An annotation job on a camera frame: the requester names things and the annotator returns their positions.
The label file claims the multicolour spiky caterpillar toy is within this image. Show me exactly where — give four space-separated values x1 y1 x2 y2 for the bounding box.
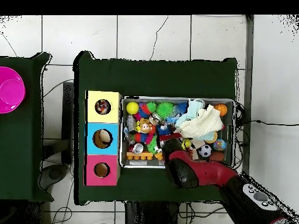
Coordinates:
134 101 157 121

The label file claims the thin black cable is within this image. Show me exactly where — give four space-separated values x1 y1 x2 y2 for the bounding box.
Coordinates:
235 119 299 127

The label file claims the green spiky ball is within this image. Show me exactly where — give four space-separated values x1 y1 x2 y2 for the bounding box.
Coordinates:
155 101 175 120

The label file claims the globe print ball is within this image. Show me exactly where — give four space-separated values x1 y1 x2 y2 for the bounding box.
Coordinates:
212 138 228 152

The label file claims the small soccer ball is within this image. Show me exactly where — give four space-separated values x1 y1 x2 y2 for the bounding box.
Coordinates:
197 144 213 158

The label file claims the white colourful patterned cloth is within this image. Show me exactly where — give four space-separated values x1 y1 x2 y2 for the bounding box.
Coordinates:
95 99 111 115

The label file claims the cream knitted cloth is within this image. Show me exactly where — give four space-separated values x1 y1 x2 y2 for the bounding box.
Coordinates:
179 104 224 139

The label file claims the yellow ball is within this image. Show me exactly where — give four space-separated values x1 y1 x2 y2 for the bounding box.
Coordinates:
125 101 140 116

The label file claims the brown teddy plush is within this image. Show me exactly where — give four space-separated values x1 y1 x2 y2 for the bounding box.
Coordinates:
135 117 157 134

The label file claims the silver mesh bin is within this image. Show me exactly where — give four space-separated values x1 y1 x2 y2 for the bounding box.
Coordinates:
119 96 236 170

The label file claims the dark green table cloth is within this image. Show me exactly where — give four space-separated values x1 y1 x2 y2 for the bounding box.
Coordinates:
0 52 54 202
73 51 238 206

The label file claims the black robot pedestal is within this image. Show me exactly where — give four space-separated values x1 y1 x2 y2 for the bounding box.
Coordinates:
124 201 180 224

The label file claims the wooden box with three holes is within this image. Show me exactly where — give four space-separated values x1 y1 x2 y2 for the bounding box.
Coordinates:
84 90 122 187

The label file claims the mint green cloth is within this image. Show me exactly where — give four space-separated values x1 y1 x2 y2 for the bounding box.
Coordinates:
174 99 217 142

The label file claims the pink bowl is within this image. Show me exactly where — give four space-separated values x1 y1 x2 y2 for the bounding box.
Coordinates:
0 66 26 114

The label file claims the blue spiky ball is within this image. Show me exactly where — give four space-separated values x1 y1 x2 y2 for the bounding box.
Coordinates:
175 102 189 115

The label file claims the orange basketball toy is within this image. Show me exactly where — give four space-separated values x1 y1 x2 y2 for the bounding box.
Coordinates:
213 103 228 117

